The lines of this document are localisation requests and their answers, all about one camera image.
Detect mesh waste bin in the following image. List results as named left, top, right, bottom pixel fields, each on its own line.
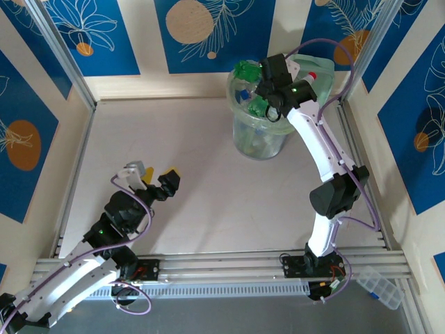
left=225, top=67, right=296, bottom=161

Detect light green zip pouch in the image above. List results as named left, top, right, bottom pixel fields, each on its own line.
left=288, top=53, right=337, bottom=105

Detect clear plastic organizer box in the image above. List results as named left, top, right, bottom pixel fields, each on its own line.
left=354, top=266, right=407, bottom=310

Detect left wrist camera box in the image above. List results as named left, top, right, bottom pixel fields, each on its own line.
left=116, top=160, right=147, bottom=191

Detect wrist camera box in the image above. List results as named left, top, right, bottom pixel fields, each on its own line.
left=116, top=160, right=147, bottom=191
left=284, top=58, right=302, bottom=77

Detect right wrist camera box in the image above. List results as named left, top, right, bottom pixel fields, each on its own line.
left=284, top=58, right=302, bottom=77

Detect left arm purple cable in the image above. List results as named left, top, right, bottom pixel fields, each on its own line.
left=1, top=175, right=156, bottom=330

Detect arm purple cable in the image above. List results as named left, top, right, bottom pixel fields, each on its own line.
left=1, top=175, right=156, bottom=330
left=286, top=38, right=380, bottom=304

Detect aluminium side rail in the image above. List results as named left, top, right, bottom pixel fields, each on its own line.
left=335, top=99, right=392, bottom=251
left=51, top=104, right=98, bottom=258

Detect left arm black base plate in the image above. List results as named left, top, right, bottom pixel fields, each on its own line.
left=131, top=259, right=161, bottom=283

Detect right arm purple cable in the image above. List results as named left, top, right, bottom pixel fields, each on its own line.
left=286, top=38, right=380, bottom=304

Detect aluminium frame post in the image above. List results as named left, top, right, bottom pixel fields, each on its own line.
left=340, top=0, right=406, bottom=102
left=26, top=0, right=97, bottom=111

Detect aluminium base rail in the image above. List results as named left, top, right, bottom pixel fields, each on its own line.
left=33, top=250, right=413, bottom=283

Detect white slotted cable duct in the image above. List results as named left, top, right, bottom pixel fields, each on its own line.
left=79, top=281, right=311, bottom=300

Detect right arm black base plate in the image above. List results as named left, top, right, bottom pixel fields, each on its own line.
left=280, top=255, right=348, bottom=279

